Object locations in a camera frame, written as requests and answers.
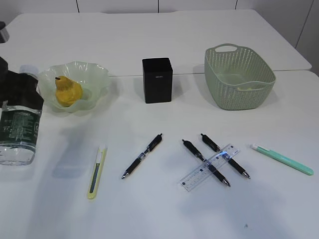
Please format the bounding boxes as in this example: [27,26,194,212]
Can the yellow pear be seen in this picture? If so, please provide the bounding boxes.
[55,76,83,107]

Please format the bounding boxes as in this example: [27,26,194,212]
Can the frosted green wavy plate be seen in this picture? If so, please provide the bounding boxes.
[37,61,110,113]

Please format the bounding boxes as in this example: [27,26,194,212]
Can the black gel pen left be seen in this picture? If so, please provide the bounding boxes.
[121,133,162,179]

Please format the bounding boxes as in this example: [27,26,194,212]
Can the clear plastic ruler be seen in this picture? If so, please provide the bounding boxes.
[180,140,240,192]

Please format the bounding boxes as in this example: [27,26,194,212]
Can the black square pen holder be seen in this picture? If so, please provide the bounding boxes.
[142,58,173,104]

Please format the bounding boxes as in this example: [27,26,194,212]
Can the black gel pen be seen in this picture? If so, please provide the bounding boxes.
[181,139,231,192]
[201,133,251,179]
[121,133,162,179]

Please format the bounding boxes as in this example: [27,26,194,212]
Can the black gel pen right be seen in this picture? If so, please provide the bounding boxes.
[201,133,251,179]

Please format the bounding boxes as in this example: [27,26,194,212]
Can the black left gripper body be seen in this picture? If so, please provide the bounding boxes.
[0,57,11,102]

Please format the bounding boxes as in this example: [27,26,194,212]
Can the mint green pen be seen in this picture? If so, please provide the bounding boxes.
[251,144,314,176]

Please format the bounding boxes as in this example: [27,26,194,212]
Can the yellow white waste paper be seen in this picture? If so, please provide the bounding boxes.
[237,84,259,91]

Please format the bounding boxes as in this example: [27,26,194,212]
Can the green plastic woven basket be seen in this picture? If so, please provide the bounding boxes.
[204,43,276,111]

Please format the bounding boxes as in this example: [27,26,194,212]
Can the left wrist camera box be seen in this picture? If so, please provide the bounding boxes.
[0,21,9,44]

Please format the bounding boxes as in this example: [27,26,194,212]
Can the black gel pen middle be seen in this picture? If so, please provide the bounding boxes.
[181,139,231,192]

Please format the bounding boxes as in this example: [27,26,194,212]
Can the clear water bottle green label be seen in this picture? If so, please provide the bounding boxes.
[0,64,43,167]

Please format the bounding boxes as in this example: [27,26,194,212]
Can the yellow-green utility knife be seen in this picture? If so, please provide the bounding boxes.
[87,145,107,200]

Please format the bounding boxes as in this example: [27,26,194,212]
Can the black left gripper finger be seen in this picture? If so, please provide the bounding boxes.
[7,71,44,110]

